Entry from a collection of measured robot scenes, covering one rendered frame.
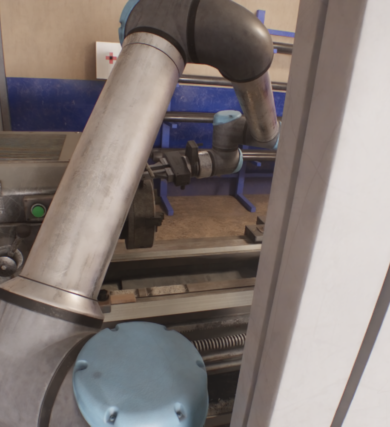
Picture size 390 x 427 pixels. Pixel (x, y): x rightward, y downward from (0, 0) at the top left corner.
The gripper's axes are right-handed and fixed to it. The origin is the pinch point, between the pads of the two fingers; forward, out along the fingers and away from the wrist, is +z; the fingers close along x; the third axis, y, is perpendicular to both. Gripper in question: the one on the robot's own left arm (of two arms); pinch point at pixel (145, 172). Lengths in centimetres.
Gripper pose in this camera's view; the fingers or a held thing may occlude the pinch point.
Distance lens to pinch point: 119.1
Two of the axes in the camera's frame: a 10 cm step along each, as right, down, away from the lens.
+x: -3.8, -6.8, 6.2
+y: -1.3, 7.1, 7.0
